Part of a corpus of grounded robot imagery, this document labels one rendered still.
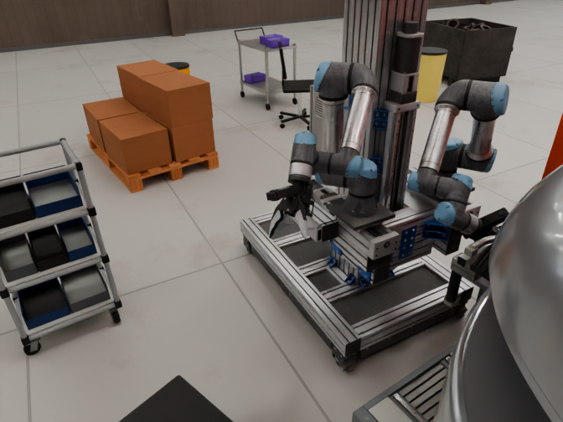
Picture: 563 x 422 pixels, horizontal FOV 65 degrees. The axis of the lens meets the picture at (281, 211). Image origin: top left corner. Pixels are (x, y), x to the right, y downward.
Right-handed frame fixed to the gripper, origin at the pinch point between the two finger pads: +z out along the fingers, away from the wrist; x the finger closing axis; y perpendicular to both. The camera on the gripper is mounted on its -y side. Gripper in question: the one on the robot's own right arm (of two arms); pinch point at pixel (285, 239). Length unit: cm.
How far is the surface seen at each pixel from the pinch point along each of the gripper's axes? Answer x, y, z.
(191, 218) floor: 199, 102, -34
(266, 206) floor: 165, 149, -55
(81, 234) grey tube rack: 154, 2, 1
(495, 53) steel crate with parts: 107, 494, -374
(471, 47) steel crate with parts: 128, 455, -368
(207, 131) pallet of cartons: 237, 126, -124
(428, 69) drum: 151, 382, -300
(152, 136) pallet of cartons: 248, 80, -102
